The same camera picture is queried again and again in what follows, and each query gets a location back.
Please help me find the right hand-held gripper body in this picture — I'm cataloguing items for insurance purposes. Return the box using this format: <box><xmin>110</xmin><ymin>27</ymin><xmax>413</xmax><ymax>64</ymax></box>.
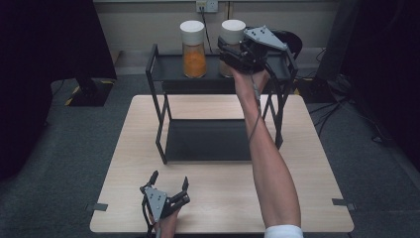
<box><xmin>218</xmin><ymin>25</ymin><xmax>289</xmax><ymax>75</ymax></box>

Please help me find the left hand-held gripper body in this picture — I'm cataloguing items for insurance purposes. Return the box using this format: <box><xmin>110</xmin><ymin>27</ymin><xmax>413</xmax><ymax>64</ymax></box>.
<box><xmin>140</xmin><ymin>184</ymin><xmax>191</xmax><ymax>232</ymax></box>

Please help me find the brown powder spice jar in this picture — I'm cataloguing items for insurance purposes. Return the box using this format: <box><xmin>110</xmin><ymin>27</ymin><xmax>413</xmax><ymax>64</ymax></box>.
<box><xmin>219</xmin><ymin>19</ymin><xmax>248</xmax><ymax>78</ymax></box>

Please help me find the black metal shelf rack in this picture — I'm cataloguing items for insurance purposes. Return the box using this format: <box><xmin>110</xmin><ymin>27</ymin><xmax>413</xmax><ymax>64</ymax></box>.
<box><xmin>145</xmin><ymin>28</ymin><xmax>300</xmax><ymax>166</ymax></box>

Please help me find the person's left hand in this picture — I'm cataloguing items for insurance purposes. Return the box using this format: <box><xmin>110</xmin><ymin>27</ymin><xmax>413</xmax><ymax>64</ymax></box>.
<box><xmin>150</xmin><ymin>209</ymin><xmax>181</xmax><ymax>238</ymax></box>

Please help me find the person's right hand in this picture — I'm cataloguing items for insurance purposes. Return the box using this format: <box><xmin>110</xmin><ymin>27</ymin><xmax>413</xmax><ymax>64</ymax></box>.
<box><xmin>229</xmin><ymin>65</ymin><xmax>270</xmax><ymax>100</ymax></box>

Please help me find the black office chair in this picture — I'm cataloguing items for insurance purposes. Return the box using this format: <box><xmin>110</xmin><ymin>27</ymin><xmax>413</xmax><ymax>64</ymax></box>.
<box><xmin>273</xmin><ymin>29</ymin><xmax>303</xmax><ymax>60</ymax></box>

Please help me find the orange powder spice jar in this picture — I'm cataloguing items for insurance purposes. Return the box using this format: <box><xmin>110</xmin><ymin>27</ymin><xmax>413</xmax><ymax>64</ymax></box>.
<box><xmin>179</xmin><ymin>20</ymin><xmax>208</xmax><ymax>79</ymax></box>

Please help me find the black stand base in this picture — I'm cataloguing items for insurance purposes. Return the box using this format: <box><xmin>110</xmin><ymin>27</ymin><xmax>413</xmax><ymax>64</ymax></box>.
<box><xmin>65</xmin><ymin>77</ymin><xmax>115</xmax><ymax>107</ymax></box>

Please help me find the white sleeve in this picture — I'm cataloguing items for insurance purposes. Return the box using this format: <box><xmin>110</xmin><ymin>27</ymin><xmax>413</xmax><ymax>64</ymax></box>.
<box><xmin>263</xmin><ymin>224</ymin><xmax>304</xmax><ymax>238</ymax></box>

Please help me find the dark curtain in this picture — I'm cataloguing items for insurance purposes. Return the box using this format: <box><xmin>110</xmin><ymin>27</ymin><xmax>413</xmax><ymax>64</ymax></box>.
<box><xmin>0</xmin><ymin>0</ymin><xmax>117</xmax><ymax>181</ymax></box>
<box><xmin>343</xmin><ymin>0</ymin><xmax>420</xmax><ymax>163</ymax></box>

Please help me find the left hand-held gripper cable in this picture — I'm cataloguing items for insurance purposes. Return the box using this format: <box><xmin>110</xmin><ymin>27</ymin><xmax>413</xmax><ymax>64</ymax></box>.
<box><xmin>141</xmin><ymin>197</ymin><xmax>157</xmax><ymax>238</ymax></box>

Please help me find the hand-held gripper cable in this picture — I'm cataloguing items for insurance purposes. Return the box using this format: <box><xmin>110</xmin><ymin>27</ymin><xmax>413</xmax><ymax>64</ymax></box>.
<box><xmin>141</xmin><ymin>197</ymin><xmax>157</xmax><ymax>238</ymax></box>
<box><xmin>248</xmin><ymin>73</ymin><xmax>263</xmax><ymax>143</ymax></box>

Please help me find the black plug cable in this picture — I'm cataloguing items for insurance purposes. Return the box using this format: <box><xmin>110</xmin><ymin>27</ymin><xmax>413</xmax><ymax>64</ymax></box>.
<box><xmin>198</xmin><ymin>4</ymin><xmax>213</xmax><ymax>54</ymax></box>

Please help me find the white wall socket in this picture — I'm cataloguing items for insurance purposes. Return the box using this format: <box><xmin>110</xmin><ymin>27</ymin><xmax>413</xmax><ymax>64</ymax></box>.
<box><xmin>195</xmin><ymin>0</ymin><xmax>220</xmax><ymax>14</ymax></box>

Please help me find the right hand-held gripper cable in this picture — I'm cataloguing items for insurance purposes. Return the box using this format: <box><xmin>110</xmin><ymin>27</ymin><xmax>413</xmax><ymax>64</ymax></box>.
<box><xmin>248</xmin><ymin>73</ymin><xmax>263</xmax><ymax>143</ymax></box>

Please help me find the grey table bracket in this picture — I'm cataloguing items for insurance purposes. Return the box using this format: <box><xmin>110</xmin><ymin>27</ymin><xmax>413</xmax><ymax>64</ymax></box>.
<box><xmin>84</xmin><ymin>202</ymin><xmax>109</xmax><ymax>212</ymax></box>
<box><xmin>331</xmin><ymin>197</ymin><xmax>357</xmax><ymax>211</ymax></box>

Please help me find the black floor cable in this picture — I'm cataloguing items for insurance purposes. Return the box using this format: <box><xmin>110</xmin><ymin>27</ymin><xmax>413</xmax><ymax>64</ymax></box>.
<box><xmin>310</xmin><ymin>95</ymin><xmax>387</xmax><ymax>143</ymax></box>

